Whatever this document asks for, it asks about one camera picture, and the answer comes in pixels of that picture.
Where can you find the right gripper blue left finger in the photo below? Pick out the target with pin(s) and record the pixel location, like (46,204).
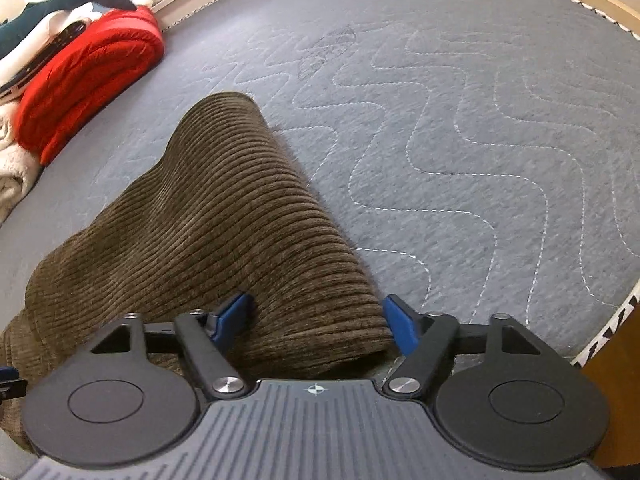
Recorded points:
(205,337)

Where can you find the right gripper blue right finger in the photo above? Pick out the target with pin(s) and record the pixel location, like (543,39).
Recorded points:
(426,341)

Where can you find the brown corduroy pants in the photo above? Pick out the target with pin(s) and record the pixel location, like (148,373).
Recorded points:
(223,211)

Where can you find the grey quilted mattress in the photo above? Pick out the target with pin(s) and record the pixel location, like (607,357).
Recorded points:
(480,156)

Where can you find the beige fluffy blanket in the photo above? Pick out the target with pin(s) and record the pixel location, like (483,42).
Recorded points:
(19,168)

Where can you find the red folded blanket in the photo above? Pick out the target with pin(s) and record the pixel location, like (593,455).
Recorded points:
(112,54)

